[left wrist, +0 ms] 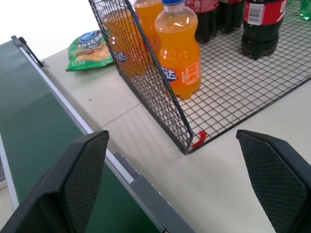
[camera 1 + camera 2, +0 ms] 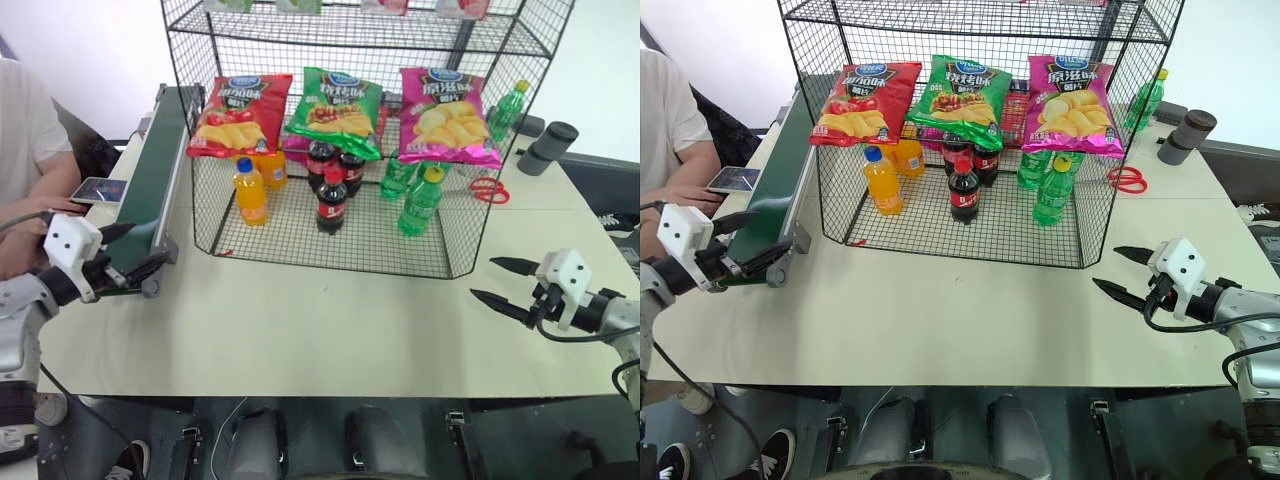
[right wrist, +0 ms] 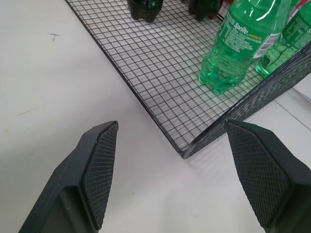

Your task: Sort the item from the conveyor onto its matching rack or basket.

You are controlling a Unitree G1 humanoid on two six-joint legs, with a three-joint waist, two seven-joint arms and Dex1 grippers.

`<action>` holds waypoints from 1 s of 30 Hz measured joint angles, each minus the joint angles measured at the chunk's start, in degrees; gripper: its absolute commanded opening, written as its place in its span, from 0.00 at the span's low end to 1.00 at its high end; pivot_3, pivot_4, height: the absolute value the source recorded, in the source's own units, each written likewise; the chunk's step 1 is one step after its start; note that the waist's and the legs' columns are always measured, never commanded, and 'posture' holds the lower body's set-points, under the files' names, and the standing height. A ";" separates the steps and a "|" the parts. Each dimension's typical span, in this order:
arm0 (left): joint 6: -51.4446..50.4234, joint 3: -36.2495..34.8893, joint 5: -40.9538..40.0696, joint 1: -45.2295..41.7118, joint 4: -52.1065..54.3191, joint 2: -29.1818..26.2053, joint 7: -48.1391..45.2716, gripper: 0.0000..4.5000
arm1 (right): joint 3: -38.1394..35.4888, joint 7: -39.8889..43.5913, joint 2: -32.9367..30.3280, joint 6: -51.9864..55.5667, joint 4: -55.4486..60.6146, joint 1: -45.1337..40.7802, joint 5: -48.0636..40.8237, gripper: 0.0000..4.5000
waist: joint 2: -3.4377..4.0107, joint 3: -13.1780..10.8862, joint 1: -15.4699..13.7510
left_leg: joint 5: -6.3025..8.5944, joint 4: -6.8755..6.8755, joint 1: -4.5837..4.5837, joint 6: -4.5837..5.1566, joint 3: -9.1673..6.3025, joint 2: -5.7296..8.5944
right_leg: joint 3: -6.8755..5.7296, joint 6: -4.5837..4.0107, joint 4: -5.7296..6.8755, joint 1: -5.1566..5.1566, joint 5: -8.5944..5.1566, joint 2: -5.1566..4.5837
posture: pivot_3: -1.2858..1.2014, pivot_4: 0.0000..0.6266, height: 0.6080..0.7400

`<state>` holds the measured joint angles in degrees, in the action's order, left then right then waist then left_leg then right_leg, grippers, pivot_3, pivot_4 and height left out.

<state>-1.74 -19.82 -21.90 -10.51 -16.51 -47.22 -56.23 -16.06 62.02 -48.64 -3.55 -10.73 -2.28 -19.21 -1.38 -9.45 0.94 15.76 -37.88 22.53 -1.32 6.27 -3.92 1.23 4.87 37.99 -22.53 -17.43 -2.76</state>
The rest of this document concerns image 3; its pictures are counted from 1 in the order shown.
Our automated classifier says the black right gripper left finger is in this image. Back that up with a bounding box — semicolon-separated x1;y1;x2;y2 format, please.
18;120;120;233

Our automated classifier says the black wire mesh basket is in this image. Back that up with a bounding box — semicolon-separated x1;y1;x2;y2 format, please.
65;0;311;160

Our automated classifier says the green Sprite bottle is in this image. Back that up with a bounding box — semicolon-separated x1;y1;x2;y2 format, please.
198;0;292;95
255;7;311;79

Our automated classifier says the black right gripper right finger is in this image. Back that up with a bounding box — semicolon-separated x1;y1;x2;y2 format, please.
224;118;311;233

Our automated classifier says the dark cola bottle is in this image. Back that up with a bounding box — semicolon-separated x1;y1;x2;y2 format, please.
188;0;224;21
128;0;165;24

